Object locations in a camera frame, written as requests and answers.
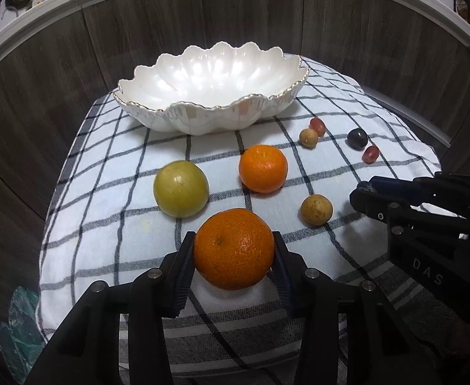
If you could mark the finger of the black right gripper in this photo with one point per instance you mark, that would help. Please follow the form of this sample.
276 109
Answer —
403 186
393 207

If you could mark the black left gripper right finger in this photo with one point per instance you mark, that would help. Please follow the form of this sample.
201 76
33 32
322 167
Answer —
381 349

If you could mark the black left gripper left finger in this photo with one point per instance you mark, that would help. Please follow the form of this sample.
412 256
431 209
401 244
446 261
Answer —
85 347

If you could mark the red cherry tomato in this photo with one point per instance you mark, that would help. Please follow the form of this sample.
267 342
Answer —
371 154
318 126

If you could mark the large tan longan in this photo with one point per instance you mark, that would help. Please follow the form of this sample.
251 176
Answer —
316 210

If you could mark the large orange mandarin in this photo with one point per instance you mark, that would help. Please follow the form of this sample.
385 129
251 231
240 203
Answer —
233 249

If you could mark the green round fruit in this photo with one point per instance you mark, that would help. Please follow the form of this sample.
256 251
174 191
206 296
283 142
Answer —
181 189

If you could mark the checkered white kitchen cloth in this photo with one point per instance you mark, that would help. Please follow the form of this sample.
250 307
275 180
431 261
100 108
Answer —
127 196

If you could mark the teal plastic bag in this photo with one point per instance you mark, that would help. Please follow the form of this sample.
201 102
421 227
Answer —
20 340

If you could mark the small tan longan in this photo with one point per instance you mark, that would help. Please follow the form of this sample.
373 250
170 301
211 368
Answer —
308 138

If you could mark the white scalloped ceramic bowl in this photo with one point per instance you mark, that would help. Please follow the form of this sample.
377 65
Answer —
203 91

